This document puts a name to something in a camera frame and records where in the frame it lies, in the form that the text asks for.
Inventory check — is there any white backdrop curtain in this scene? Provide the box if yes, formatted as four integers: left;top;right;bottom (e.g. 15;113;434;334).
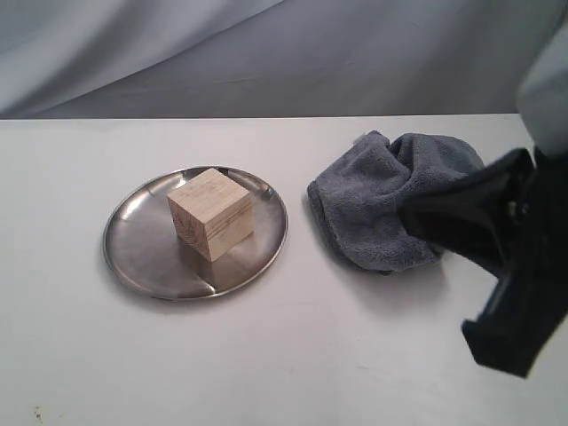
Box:
1;1;567;119

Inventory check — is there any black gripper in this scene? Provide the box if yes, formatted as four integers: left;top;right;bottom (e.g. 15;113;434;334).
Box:
398;148;567;378

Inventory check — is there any grey fleece cloth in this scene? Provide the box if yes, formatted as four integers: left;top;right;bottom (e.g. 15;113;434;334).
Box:
307;130;484;274

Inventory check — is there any light wooden cube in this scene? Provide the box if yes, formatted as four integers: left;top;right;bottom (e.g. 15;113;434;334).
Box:
167;168;253;262

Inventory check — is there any round stainless steel plate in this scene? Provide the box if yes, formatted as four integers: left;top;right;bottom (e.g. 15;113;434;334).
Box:
103;166;288;301

